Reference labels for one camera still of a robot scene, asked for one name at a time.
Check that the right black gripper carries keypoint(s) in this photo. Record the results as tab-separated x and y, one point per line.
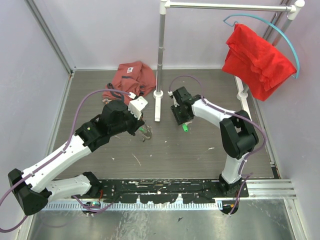
180	120

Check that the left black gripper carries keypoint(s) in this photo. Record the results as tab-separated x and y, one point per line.
137	124

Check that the green key tag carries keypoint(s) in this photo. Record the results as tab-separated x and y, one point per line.
186	127

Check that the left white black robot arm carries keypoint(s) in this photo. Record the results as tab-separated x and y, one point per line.
36	186

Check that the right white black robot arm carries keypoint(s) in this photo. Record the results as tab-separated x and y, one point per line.
238	134

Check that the rust red t-shirt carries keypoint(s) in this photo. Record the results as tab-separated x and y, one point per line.
135	77

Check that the white metal clothes rack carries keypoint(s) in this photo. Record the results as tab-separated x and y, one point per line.
291	11

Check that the bright red shirt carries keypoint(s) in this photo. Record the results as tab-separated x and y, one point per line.
256	62

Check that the light blue clothes hanger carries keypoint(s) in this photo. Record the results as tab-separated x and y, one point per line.
282	34

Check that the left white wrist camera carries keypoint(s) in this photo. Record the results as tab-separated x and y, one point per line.
137	105

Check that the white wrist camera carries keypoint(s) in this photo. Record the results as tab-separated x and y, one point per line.
170	94
137	105

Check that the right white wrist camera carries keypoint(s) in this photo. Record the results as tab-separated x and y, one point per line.
170	94

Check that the black mounting base plate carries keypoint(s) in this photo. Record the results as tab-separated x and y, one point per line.
160	191

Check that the grey slotted cable duct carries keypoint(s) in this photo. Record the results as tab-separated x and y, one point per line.
73	205

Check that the aluminium frame post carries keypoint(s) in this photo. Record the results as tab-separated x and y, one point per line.
31	4

